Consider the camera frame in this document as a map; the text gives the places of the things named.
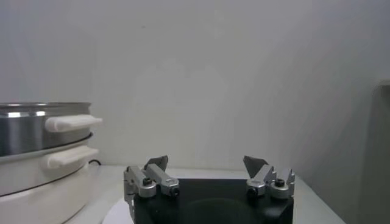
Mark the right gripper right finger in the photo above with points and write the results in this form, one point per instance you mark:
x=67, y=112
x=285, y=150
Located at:
x=263, y=178

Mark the stainless steel steamer basket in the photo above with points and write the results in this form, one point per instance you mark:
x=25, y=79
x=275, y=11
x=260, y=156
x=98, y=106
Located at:
x=18, y=134

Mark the white electric cooker pot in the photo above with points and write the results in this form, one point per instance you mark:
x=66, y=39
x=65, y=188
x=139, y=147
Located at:
x=36, y=194

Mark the white round plate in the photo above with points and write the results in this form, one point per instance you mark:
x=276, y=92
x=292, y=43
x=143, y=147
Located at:
x=119, y=214

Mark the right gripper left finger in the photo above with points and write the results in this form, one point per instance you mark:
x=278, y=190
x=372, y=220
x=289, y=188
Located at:
x=158, y=178

